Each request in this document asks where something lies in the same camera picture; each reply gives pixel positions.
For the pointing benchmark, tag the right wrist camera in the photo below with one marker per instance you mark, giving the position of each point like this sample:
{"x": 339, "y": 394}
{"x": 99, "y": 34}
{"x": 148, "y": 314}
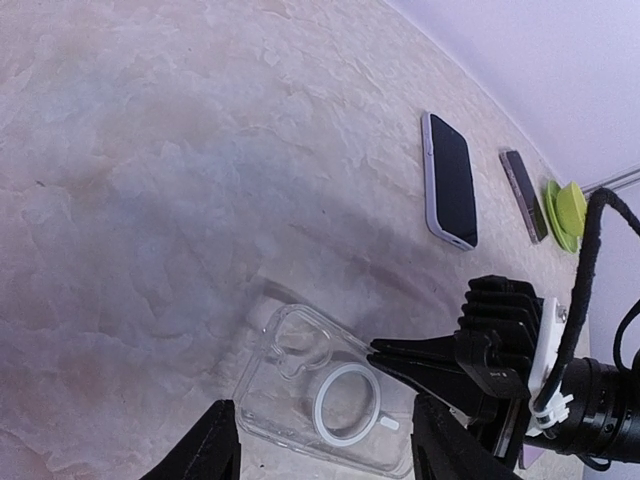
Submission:
{"x": 519, "y": 339}

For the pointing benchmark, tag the black phone face up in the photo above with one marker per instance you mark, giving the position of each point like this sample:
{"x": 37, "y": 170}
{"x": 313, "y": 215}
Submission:
{"x": 455, "y": 205}

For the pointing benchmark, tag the pink phone face down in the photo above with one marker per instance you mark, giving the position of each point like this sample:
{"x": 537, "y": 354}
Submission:
{"x": 529, "y": 455}

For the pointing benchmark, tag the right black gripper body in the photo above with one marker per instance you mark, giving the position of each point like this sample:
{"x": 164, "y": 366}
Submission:
{"x": 501, "y": 432}

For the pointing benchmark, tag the purple-edged black-screen phone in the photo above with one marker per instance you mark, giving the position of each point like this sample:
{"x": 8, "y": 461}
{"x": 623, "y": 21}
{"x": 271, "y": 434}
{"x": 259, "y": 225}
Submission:
{"x": 525, "y": 195}

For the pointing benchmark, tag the lavender phone case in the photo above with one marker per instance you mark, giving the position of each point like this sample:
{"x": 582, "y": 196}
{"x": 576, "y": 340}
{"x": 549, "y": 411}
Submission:
{"x": 430, "y": 215}

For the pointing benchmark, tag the right aluminium frame post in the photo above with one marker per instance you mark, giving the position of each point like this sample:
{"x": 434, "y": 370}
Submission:
{"x": 616, "y": 182}

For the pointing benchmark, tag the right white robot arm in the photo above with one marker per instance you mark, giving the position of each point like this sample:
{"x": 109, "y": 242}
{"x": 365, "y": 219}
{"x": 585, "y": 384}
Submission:
{"x": 603, "y": 425}

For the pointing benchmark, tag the clear case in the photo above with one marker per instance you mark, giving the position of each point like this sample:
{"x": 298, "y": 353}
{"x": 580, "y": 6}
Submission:
{"x": 309, "y": 388}

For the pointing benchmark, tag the green bowl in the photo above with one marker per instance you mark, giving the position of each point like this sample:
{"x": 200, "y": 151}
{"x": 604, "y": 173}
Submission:
{"x": 571, "y": 207}

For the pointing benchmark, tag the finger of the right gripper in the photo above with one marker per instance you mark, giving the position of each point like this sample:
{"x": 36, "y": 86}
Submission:
{"x": 440, "y": 367}

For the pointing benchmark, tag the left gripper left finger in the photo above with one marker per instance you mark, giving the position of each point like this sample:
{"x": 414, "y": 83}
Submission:
{"x": 209, "y": 450}

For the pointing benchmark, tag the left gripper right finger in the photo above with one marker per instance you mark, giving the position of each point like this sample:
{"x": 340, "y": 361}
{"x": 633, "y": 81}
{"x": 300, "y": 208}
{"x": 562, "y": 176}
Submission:
{"x": 443, "y": 449}

